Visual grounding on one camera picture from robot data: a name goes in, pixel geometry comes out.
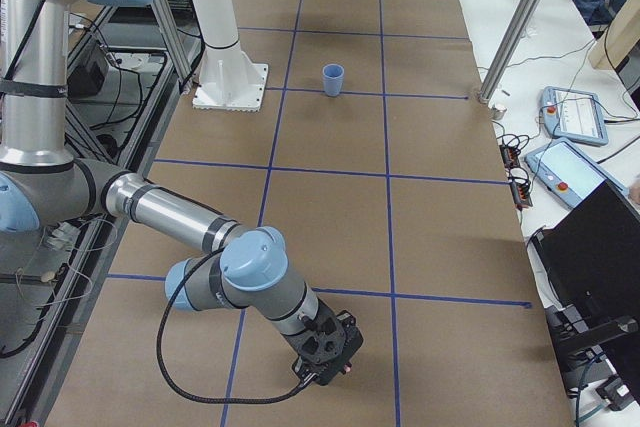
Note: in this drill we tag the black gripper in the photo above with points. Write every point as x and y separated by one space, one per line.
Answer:
351 336

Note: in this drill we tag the light blue cup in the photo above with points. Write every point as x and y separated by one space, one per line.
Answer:
333 77

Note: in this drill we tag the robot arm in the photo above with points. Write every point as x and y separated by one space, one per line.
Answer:
42 183

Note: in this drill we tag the black orange connector strip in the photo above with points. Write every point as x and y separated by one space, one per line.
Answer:
517 177

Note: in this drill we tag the black monitor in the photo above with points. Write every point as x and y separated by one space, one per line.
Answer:
591 258

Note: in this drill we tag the small white tape roll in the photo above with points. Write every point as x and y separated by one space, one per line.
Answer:
498 111

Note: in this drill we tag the lower teach pendant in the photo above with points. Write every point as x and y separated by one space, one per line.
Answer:
568 172

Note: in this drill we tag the teach pendant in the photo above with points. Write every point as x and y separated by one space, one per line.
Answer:
568 172
573 114

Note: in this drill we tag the upper teach pendant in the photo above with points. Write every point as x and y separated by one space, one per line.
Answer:
573 114

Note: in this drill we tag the wooden board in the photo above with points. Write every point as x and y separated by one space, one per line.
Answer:
621 36

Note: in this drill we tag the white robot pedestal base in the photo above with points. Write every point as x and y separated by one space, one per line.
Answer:
227 79

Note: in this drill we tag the aluminium frame post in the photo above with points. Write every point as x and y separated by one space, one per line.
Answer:
516 27

